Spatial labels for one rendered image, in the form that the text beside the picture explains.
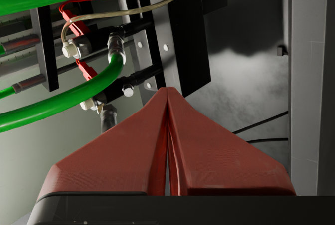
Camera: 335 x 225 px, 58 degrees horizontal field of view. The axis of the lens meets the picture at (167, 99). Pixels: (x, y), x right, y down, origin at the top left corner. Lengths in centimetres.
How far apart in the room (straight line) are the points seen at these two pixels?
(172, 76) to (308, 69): 21
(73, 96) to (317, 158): 33
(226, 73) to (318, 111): 26
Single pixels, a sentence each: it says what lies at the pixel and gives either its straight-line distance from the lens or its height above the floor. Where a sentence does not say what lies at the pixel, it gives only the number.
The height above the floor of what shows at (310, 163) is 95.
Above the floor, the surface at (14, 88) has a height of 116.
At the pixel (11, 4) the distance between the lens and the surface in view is 24.
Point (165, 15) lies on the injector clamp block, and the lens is 47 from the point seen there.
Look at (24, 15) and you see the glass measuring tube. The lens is 69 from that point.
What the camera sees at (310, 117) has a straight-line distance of 43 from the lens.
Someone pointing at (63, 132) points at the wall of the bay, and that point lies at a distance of 78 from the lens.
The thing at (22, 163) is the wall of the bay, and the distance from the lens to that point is 76.
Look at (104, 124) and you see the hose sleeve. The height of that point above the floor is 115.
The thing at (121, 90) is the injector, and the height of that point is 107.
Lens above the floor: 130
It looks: 36 degrees down
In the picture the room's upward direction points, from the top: 121 degrees counter-clockwise
